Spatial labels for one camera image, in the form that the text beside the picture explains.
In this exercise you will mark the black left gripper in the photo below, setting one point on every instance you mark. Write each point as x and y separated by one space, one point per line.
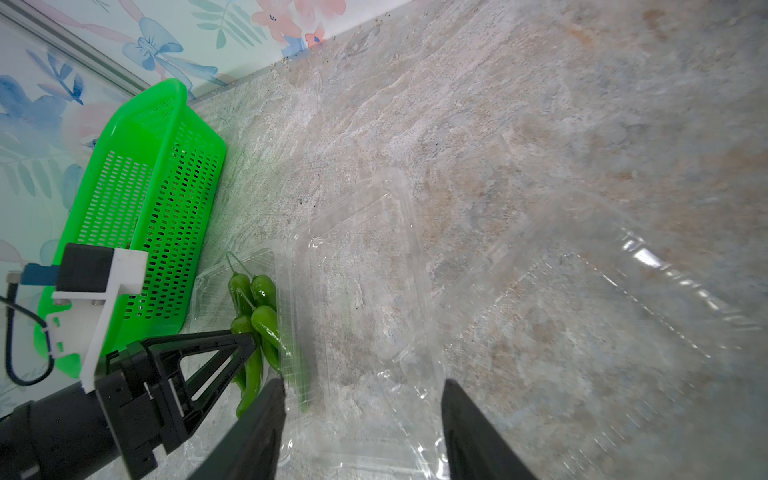
159 392

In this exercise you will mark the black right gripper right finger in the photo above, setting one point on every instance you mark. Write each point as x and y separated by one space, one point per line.
475 449

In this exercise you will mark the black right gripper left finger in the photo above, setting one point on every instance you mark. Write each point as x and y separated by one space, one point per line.
251 449

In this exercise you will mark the small green pepper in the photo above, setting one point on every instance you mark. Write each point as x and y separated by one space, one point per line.
264 320
249 378

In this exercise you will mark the clear pepper container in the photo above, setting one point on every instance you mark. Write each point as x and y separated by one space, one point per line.
364 381

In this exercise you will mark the green plastic basket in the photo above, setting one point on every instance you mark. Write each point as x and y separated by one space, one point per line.
150 186

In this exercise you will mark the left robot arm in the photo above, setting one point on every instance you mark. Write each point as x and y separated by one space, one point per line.
63 436

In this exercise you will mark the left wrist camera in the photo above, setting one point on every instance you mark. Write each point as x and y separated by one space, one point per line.
88 281

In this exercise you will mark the aluminium back wall rail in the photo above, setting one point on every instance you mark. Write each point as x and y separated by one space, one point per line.
285 63

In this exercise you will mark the aluminium corner post left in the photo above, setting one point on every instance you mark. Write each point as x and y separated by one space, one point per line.
58 38

